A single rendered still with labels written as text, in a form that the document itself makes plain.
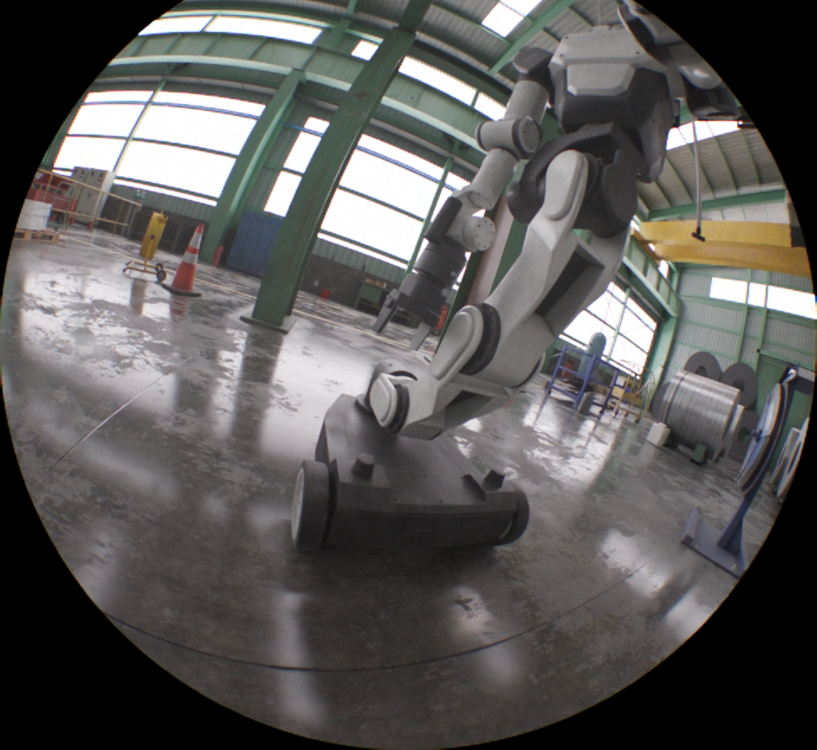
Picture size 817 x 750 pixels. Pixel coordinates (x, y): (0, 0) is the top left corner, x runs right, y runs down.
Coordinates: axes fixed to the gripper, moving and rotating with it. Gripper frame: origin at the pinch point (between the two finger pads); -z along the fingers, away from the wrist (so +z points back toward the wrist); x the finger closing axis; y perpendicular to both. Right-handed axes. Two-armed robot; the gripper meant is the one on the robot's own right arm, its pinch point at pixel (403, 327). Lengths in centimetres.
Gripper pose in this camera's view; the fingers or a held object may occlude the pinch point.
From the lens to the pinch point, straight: 57.0
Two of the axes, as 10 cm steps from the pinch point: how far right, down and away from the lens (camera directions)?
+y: 5.9, 4.0, -7.0
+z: 5.1, -8.6, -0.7
